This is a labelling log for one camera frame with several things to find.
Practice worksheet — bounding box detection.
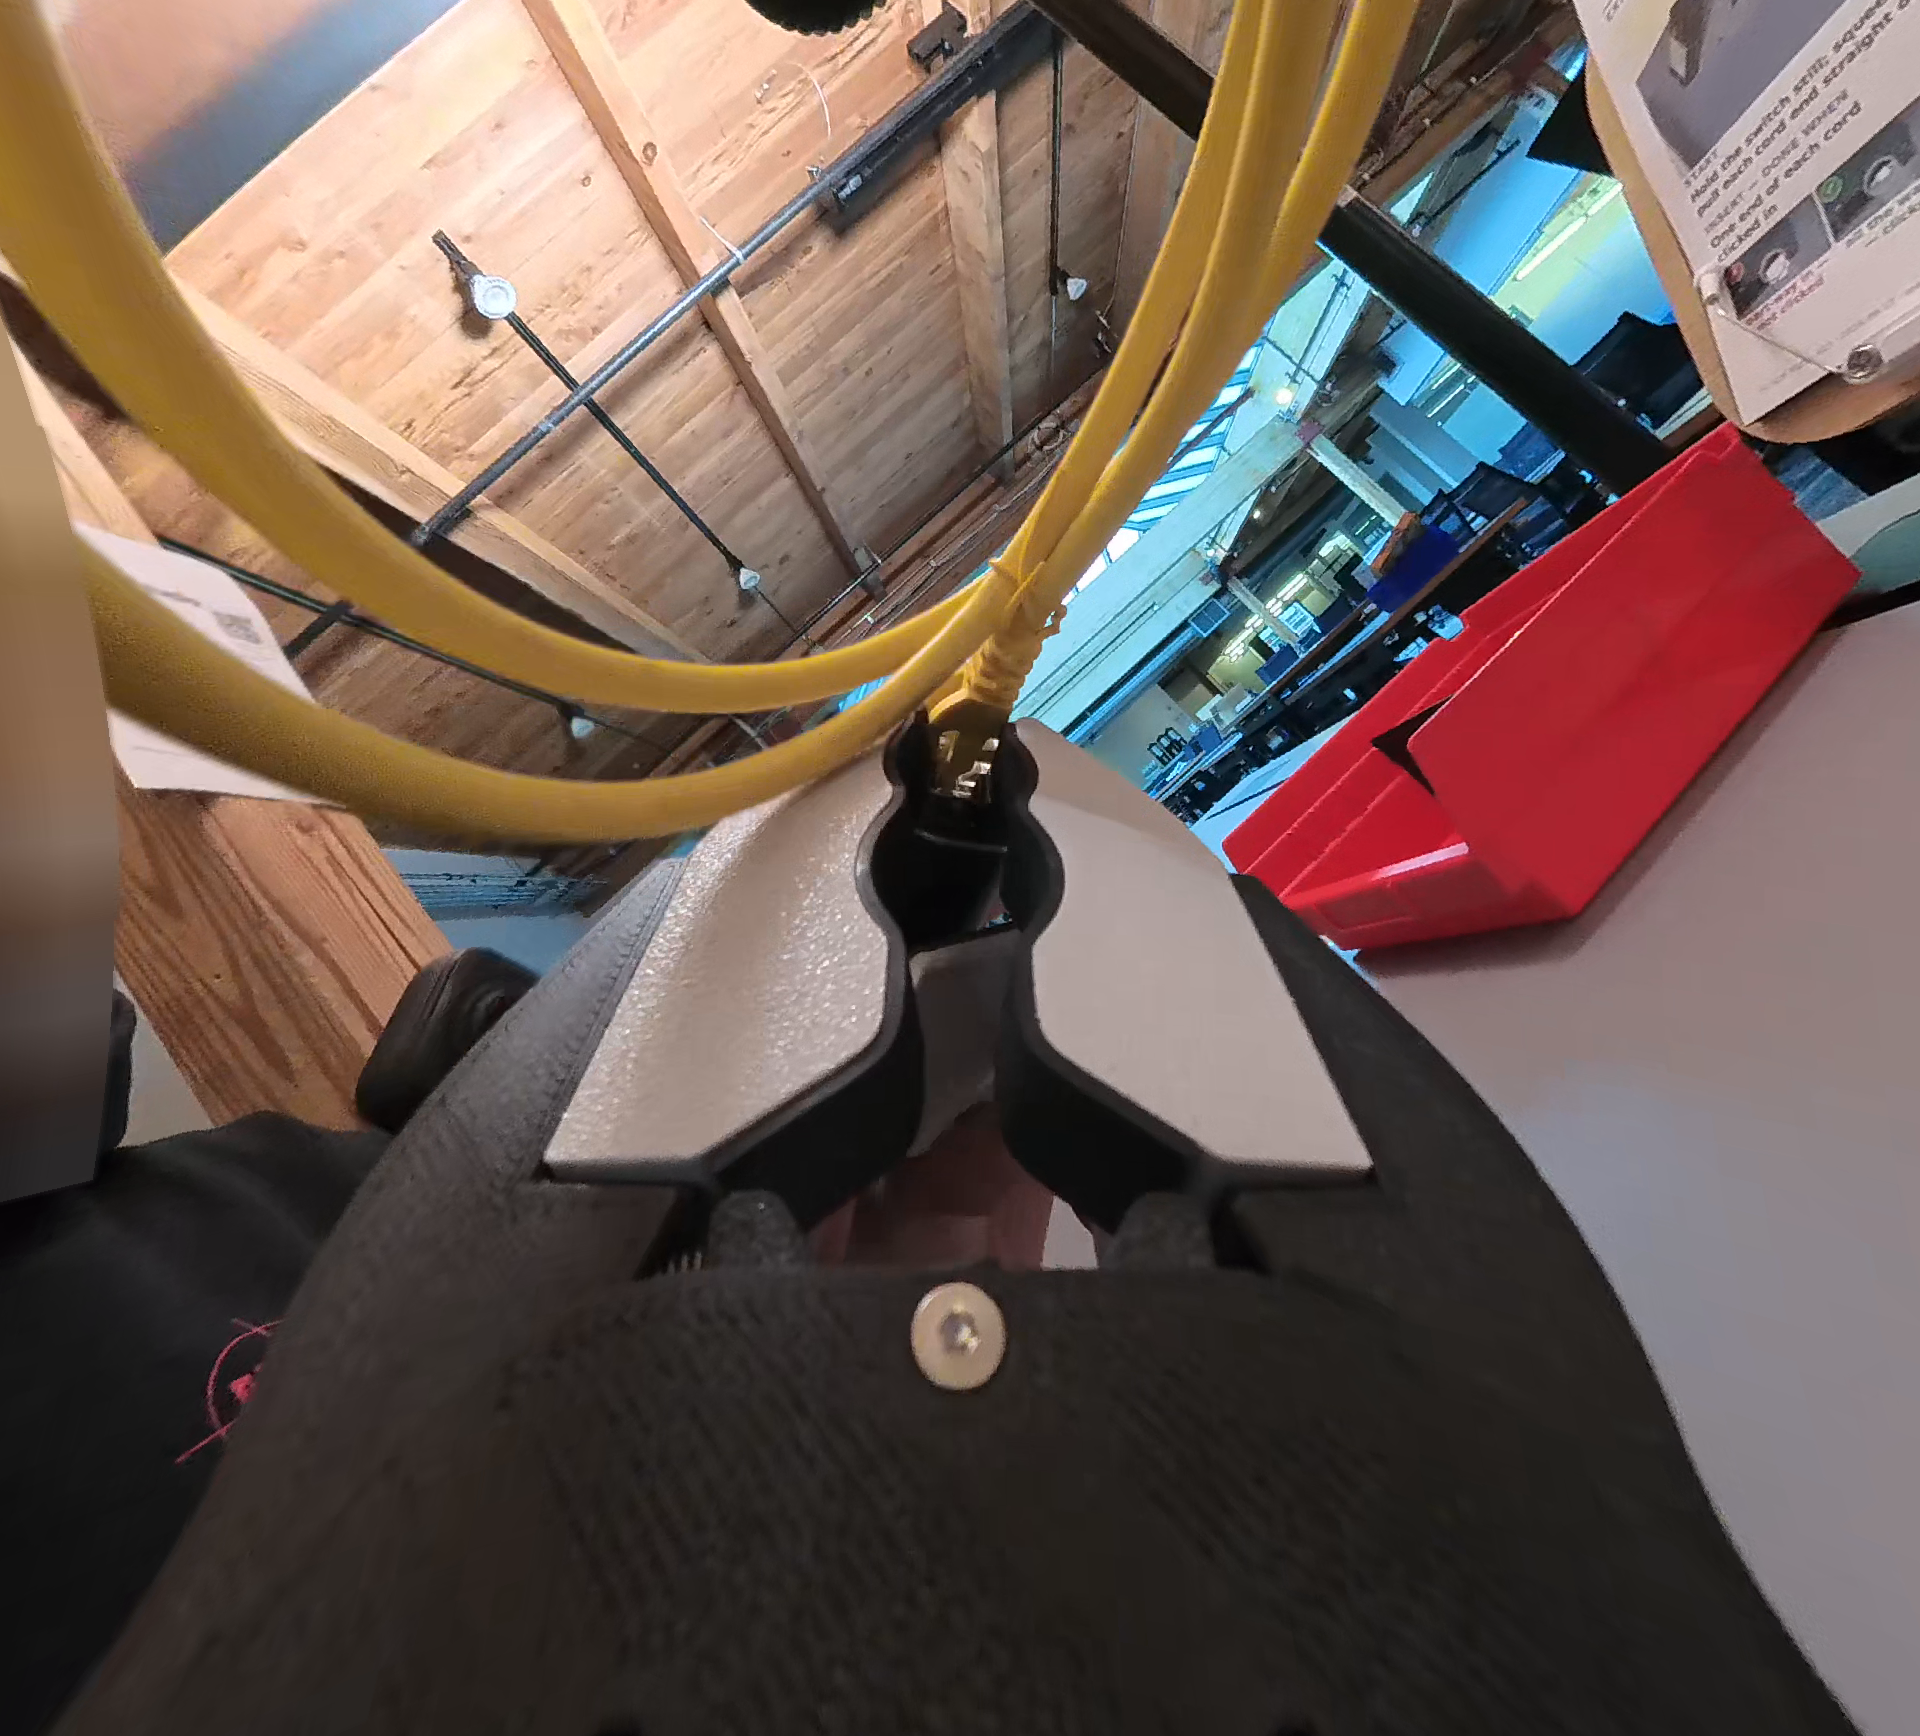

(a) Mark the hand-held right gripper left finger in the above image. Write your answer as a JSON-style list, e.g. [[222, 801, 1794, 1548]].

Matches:
[[544, 716, 922, 1223]]

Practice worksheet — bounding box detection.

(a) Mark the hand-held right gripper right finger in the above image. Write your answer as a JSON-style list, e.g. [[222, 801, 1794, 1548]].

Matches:
[[999, 716, 1377, 1238]]

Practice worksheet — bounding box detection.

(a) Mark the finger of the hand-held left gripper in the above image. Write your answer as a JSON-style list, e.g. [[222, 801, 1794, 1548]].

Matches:
[[909, 930, 1029, 1156]]

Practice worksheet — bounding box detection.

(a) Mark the black ethernet splitter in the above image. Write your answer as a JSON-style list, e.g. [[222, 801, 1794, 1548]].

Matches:
[[878, 774, 1041, 947]]

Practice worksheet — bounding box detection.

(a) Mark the yellow ethernet cable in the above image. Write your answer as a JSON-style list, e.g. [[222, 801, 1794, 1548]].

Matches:
[[0, 0, 1484, 850]]

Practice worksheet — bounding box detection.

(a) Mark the person's left hand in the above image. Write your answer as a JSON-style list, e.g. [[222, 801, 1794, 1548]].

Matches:
[[816, 1104, 1056, 1270]]

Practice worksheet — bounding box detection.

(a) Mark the red plastic bin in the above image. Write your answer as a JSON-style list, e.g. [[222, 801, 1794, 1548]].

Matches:
[[1220, 423, 1860, 953]]

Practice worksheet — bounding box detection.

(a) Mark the white paper notice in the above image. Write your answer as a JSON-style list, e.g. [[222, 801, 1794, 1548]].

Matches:
[[74, 522, 344, 811]]

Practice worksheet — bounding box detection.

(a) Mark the black stand pole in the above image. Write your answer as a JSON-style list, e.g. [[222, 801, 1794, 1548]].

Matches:
[[899, 0, 1676, 496]]

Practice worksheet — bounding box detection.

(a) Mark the instruction poster board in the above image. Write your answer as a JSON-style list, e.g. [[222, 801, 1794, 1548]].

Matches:
[[1511, 0, 1920, 447]]

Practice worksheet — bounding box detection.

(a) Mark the wooden post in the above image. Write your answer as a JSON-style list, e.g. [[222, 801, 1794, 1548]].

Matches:
[[32, 309, 451, 1129]]

